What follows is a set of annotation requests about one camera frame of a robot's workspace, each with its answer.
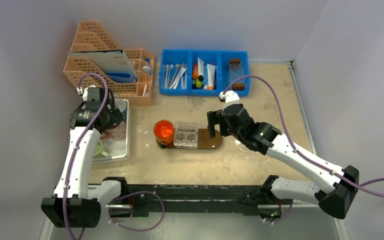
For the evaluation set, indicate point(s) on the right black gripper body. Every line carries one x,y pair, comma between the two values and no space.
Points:
220,121

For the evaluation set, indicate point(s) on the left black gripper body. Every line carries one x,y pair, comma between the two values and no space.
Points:
113,117

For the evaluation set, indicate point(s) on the clear glass toothbrush holder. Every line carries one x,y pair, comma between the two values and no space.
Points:
186,135

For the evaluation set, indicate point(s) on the orange translucent cup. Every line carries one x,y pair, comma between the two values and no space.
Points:
164,132

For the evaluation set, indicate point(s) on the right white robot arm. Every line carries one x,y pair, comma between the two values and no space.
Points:
330,186

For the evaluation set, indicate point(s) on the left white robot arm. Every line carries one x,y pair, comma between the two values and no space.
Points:
72,203

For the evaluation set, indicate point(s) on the brown wooden oval tray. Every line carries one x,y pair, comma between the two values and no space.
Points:
204,142

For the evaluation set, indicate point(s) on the white plastic cup bin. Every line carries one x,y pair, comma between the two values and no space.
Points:
114,144

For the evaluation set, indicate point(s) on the yellow green small tube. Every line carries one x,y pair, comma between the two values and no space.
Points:
198,83

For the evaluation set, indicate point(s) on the brown wooden block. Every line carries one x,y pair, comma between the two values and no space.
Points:
238,86

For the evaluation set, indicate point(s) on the white paper folder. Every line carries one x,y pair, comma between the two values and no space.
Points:
114,63

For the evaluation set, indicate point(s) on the orange small tube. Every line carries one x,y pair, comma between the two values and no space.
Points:
194,74

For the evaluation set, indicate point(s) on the blue plastic compartment bin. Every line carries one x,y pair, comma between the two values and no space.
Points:
172,60

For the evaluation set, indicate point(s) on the peach plastic desk organizer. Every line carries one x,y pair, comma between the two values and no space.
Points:
90,37

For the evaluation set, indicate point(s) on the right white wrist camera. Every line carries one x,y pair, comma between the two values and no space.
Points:
229,97

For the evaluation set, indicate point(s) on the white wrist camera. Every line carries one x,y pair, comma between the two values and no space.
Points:
84,93
229,97

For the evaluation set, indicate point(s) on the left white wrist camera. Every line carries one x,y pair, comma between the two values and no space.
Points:
84,93

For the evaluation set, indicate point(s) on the black aluminium base frame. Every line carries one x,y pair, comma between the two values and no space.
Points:
247,200

